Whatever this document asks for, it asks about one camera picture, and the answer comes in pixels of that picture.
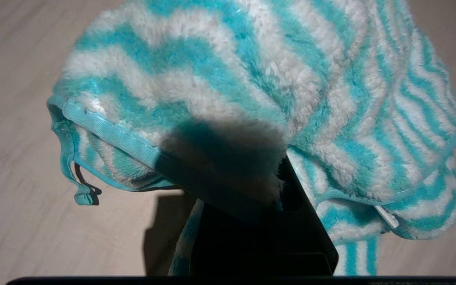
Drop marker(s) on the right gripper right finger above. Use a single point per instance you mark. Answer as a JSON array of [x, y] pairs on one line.
[[303, 245]]

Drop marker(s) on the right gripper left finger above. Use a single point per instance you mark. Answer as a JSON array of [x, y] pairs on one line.
[[231, 249]]

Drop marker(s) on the turquoise white striped fluffy cloth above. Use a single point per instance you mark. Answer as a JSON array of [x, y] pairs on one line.
[[220, 67]]

